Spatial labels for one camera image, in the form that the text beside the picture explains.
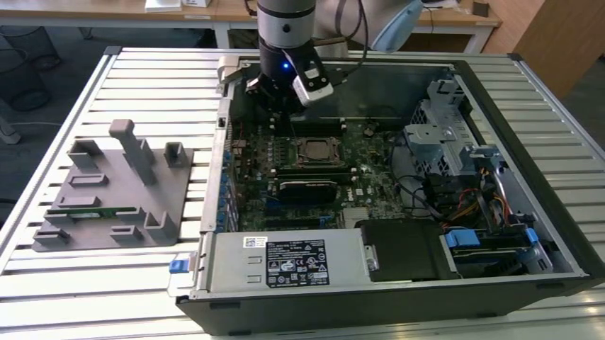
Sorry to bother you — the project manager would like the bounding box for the silver CPU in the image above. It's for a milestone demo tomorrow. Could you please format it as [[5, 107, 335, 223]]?
[[306, 141, 333, 159]]

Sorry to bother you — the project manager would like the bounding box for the black PC case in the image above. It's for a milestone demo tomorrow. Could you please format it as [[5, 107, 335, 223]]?
[[166, 52, 605, 337]]

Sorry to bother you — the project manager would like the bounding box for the metal disk bay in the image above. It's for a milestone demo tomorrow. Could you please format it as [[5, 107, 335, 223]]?
[[438, 212, 558, 281]]

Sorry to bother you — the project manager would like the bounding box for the coloured wire bundle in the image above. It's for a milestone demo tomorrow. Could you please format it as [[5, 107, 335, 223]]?
[[442, 166, 516, 230]]

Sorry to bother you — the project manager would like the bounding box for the metal socket cover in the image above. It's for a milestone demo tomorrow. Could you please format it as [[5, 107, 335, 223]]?
[[295, 137, 345, 166]]

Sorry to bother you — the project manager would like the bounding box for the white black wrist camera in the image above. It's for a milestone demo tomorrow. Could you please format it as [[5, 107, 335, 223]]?
[[282, 48, 335, 108]]

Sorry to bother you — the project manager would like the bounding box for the blue disk carrier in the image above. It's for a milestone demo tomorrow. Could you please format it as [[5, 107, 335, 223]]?
[[443, 229, 529, 279]]

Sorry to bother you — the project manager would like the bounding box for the silver power supply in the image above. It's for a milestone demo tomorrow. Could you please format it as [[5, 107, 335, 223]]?
[[191, 228, 379, 297]]

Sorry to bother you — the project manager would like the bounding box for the green motherboard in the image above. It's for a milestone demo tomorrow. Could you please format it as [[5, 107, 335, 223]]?
[[226, 118, 413, 231]]

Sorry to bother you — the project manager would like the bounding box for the wooden cabinet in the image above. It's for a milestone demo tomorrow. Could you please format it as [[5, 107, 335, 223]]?
[[481, 0, 605, 101]]

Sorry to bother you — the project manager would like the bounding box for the white desk leg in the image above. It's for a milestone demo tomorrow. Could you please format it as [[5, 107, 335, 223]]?
[[0, 113, 23, 146]]

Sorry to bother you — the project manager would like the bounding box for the black graphics card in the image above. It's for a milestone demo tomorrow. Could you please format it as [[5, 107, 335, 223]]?
[[276, 179, 341, 207]]

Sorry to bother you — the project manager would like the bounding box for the green RAM stick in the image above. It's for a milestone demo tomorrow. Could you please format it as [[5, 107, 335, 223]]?
[[47, 207, 119, 217]]

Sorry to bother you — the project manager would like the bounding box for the black case cable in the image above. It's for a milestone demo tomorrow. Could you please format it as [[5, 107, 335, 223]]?
[[390, 134, 449, 222]]

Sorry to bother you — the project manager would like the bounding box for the black expansion slot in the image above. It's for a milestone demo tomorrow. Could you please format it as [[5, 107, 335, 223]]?
[[262, 216, 329, 230]]

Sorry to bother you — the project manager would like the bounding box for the silver drive cage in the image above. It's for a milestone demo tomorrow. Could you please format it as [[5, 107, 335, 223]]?
[[401, 79, 478, 178]]

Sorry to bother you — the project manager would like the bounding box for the CPU socket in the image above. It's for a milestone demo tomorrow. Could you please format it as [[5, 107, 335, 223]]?
[[292, 136, 349, 168]]

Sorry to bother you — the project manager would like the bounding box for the plain white box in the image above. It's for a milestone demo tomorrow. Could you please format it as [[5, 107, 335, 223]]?
[[144, 0, 183, 13]]

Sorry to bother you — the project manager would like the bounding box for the silver chipset heat sink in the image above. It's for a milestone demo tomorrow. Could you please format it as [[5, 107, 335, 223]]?
[[342, 208, 374, 228]]

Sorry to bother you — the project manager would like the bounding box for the black mesh waste basket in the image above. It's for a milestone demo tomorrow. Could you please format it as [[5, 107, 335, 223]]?
[[0, 26, 63, 72], [0, 47, 52, 113]]

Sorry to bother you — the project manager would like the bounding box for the grey metal brace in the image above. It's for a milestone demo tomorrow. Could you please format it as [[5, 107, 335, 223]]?
[[461, 144, 538, 231]]

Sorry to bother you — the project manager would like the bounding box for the grey parts rack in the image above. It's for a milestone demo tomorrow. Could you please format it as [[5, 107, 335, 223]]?
[[31, 119, 195, 253]]

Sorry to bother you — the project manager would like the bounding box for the black plastic shroud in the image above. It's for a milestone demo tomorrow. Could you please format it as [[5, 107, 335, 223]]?
[[354, 218, 462, 283]]

